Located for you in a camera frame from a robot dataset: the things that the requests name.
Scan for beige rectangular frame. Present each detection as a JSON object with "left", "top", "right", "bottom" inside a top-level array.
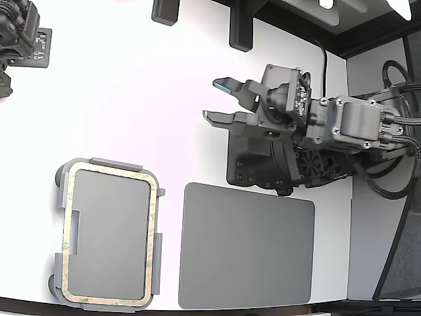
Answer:
[{"left": 61, "top": 166, "right": 160, "bottom": 305}]

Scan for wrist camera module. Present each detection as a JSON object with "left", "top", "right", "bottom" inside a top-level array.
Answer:
[{"left": 266, "top": 68, "right": 312, "bottom": 120}]

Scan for gray flat plate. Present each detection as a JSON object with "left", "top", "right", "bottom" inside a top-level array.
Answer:
[{"left": 177, "top": 181, "right": 316, "bottom": 310}]

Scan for black braided cable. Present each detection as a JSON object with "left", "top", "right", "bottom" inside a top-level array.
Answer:
[
  {"left": 381, "top": 60, "right": 421, "bottom": 128},
  {"left": 357, "top": 138, "right": 421, "bottom": 201}
]

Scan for gray holder with black legs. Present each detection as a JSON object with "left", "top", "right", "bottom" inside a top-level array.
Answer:
[{"left": 49, "top": 157, "right": 166, "bottom": 312}]

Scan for long black bracket leg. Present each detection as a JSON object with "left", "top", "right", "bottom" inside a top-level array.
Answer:
[{"left": 229, "top": 0, "right": 255, "bottom": 53}]

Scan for gray gripper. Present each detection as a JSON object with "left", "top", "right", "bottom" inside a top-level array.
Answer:
[{"left": 203, "top": 64, "right": 322, "bottom": 142}]

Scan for dark shelf structure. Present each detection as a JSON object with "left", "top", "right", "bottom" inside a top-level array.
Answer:
[{"left": 253, "top": 0, "right": 421, "bottom": 61}]

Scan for short black bracket leg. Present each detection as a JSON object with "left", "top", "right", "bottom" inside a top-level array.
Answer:
[{"left": 151, "top": 0, "right": 181, "bottom": 26}]

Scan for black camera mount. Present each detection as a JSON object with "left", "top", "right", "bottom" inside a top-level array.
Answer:
[{"left": 0, "top": 55, "right": 14, "bottom": 99}]

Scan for black side camera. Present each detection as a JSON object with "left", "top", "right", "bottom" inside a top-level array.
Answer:
[{"left": 0, "top": 0, "right": 41, "bottom": 62}]

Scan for thin black cable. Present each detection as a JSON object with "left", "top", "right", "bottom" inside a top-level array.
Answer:
[{"left": 312, "top": 38, "right": 328, "bottom": 100}]

